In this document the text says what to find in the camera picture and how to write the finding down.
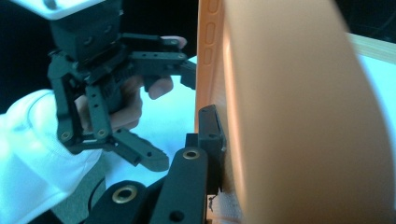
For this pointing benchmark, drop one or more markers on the orange phone case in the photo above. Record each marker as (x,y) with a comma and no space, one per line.
(295,124)

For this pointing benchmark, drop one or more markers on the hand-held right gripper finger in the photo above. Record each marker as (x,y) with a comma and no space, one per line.
(211,130)

